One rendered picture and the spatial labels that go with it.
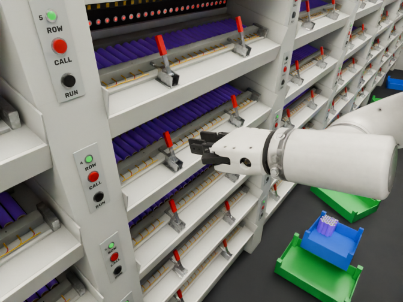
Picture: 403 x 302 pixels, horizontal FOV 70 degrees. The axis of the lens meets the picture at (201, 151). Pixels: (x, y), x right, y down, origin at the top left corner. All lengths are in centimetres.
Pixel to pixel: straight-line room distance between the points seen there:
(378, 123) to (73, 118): 44
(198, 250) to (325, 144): 68
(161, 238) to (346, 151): 52
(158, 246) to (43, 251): 31
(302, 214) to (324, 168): 130
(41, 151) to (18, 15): 16
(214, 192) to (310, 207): 95
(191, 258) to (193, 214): 20
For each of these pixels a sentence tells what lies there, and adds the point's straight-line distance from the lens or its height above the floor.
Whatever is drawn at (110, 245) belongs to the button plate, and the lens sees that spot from 60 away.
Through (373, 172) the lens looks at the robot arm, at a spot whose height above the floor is 95.
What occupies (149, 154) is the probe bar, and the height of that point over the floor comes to 79.
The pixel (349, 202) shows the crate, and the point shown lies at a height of 0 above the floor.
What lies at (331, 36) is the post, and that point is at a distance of 162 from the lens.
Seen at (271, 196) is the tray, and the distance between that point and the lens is 151.
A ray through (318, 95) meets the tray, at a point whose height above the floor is 57.
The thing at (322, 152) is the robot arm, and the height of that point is 94.
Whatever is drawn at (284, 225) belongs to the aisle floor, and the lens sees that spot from 162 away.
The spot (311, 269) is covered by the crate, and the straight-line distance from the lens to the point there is 148.
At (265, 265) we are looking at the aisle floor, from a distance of 145.
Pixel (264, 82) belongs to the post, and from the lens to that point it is 98.
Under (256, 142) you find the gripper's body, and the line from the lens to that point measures 47.
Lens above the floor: 116
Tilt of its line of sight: 33 degrees down
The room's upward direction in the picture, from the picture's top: straight up
